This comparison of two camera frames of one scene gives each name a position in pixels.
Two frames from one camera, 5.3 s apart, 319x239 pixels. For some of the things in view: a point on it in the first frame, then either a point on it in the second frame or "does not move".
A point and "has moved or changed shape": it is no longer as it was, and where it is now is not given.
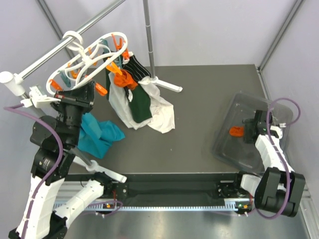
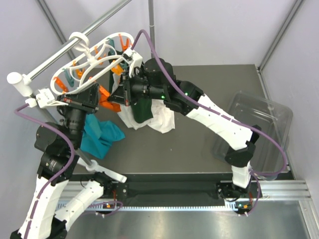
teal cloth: (96, 137) does not move
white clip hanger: (106, 52) has moved or changed shape
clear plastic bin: (229, 143) does not move
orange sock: (238, 131) has moved or changed shape
